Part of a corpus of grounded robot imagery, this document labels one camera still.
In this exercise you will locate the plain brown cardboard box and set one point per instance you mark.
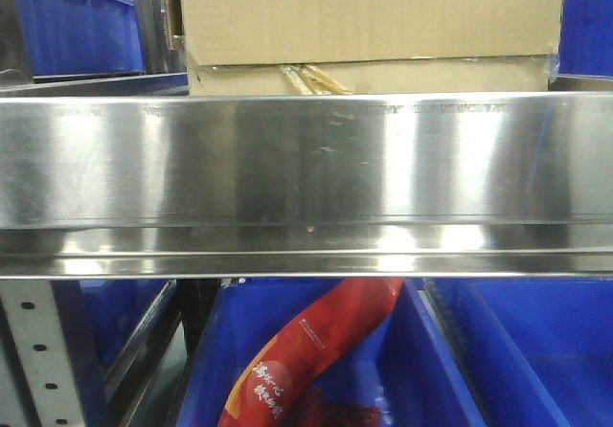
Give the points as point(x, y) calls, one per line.
point(355, 47)

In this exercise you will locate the blue bin lower centre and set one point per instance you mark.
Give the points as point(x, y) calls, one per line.
point(404, 368)

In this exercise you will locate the blue bin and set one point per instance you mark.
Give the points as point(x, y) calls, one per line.
point(114, 308)
point(79, 37)
point(404, 368)
point(585, 46)
point(535, 352)

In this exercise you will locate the red snack bag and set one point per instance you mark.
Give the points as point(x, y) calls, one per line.
point(309, 343)

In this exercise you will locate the blue bin lower left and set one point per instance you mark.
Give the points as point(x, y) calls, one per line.
point(114, 308)

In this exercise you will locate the blue bin lower right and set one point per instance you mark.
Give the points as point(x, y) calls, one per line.
point(535, 352)

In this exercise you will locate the blue bin upper left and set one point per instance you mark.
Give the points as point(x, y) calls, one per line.
point(79, 37)

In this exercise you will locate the blue bin upper right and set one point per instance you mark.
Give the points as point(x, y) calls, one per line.
point(585, 46)

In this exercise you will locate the stainless steel shelf rail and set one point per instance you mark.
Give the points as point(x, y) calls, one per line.
point(441, 185)

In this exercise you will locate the perforated grey shelf post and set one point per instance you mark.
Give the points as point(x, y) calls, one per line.
point(36, 330)

